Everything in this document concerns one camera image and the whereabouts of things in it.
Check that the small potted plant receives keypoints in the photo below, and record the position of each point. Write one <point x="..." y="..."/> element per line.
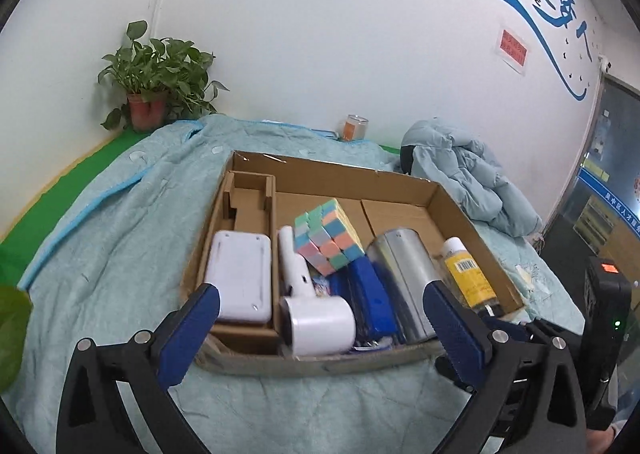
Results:
<point x="145" y="108"/>

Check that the small cardboard tray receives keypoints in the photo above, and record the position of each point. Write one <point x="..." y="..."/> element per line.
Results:
<point x="250" y="214"/>

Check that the pastel puzzle cube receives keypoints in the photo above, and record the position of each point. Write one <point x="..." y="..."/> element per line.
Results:
<point x="325" y="239"/>

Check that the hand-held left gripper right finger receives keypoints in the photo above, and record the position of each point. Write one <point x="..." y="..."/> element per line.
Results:
<point x="452" y="329"/>

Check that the red wall sign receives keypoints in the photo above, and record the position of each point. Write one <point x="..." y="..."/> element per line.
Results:
<point x="512" y="48"/>

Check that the metal tin can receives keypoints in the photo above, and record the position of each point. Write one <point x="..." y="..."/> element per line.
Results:
<point x="400" y="264"/>

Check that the white rectangular device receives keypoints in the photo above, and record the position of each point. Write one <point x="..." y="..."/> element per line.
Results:
<point x="240" y="279"/>

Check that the light blue puffer jacket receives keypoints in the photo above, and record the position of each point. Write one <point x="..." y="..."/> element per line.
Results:
<point x="465" y="173"/>

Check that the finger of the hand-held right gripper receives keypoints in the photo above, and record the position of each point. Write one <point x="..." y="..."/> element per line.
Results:
<point x="537" y="326"/>
<point x="452" y="376"/>

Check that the green mat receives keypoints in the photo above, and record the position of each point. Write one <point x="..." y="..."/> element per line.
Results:
<point x="50" y="214"/>

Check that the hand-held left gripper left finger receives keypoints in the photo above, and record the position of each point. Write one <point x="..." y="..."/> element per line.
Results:
<point x="192" y="329"/>

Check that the large cardboard box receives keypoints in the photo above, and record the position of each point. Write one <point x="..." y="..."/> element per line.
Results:
<point x="400" y="194"/>

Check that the glass partition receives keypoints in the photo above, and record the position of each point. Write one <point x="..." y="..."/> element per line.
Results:
<point x="610" y="133"/>

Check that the teal blanket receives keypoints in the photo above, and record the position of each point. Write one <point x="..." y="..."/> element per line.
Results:
<point x="125" y="214"/>

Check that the orange label glass jar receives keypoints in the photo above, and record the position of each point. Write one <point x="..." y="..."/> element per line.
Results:
<point x="354" y="128"/>

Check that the yellow label clear jar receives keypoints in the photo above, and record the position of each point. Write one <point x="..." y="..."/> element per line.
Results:
<point x="467" y="279"/>

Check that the blue plastic case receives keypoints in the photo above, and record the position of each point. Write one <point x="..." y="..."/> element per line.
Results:
<point x="372" y="304"/>

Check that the white hair dryer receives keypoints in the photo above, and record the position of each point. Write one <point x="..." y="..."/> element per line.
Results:
<point x="320" y="329"/>

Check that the large leafy plant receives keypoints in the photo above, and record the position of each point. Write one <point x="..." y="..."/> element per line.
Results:
<point x="12" y="329"/>

